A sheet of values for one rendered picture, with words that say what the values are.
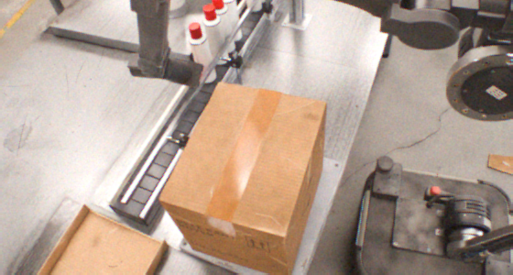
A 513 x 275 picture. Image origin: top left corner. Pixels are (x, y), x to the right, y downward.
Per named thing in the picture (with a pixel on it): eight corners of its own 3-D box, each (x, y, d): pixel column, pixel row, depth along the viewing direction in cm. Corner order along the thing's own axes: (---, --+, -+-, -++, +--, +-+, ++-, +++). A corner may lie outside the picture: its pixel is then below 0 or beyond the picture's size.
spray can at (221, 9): (223, 42, 131) (212, -10, 115) (238, 45, 129) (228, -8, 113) (216, 52, 129) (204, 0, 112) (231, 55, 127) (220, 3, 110)
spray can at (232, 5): (231, 31, 134) (221, -21, 118) (245, 34, 132) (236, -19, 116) (223, 40, 131) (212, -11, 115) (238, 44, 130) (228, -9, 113)
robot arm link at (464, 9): (492, 11, 42) (493, -28, 43) (403, 0, 45) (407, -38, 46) (469, 47, 51) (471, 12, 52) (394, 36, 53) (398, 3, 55)
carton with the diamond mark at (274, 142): (235, 148, 109) (218, 80, 88) (322, 169, 102) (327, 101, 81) (191, 250, 93) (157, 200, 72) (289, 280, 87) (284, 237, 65)
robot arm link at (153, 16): (162, -1, 53) (183, -64, 55) (122, -13, 52) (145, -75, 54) (158, 83, 95) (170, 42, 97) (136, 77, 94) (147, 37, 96)
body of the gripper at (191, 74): (172, 57, 110) (158, 53, 103) (205, 65, 107) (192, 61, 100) (168, 80, 111) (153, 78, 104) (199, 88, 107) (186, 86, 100)
